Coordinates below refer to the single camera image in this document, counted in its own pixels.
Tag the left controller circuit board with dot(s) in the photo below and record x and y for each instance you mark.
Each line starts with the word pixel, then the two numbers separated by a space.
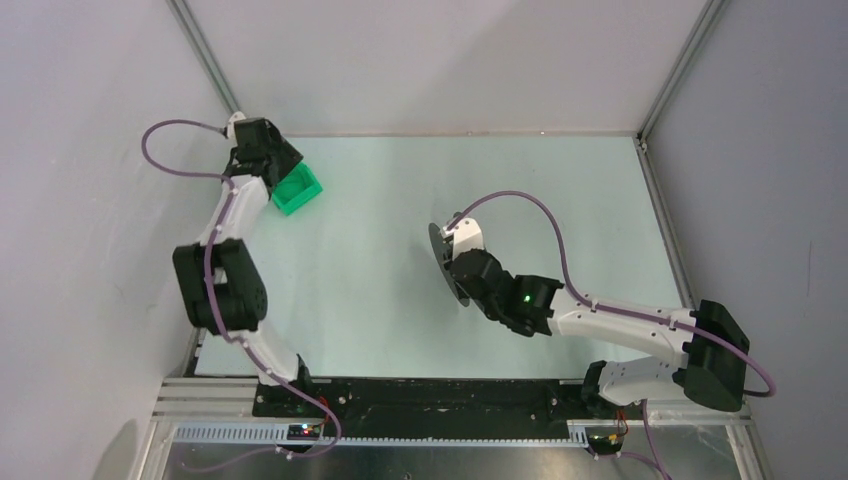
pixel 304 432

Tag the green plastic bin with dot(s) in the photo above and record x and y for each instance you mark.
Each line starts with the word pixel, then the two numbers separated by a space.
pixel 297 189

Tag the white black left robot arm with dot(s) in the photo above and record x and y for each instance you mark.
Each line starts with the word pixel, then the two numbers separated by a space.
pixel 220 284

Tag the controller circuit board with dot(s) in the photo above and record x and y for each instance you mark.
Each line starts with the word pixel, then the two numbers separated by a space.
pixel 304 432
pixel 605 445

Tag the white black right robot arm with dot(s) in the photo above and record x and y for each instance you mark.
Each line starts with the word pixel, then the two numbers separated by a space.
pixel 694 354

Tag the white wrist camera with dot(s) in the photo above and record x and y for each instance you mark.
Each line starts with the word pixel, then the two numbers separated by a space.
pixel 463 235
pixel 230 126

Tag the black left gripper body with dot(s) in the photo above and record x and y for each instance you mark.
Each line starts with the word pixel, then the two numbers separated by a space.
pixel 279 153

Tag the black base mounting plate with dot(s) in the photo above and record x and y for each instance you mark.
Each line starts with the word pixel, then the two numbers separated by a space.
pixel 442 408

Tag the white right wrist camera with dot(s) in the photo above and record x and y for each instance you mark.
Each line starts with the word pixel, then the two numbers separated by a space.
pixel 463 235

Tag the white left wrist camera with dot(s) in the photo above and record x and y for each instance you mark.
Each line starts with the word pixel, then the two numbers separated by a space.
pixel 230 126

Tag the aluminium frame rail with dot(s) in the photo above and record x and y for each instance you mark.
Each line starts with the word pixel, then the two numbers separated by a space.
pixel 197 41

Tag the slotted white cable duct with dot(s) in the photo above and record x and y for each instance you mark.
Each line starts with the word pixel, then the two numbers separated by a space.
pixel 284 434

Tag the right controller circuit board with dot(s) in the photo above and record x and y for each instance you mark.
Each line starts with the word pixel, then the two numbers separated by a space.
pixel 605 445

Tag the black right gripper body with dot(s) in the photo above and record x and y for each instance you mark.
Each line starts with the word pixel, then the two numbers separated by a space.
pixel 490 310

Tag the dark grey cable spool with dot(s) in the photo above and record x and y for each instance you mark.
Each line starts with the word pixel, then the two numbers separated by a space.
pixel 442 247

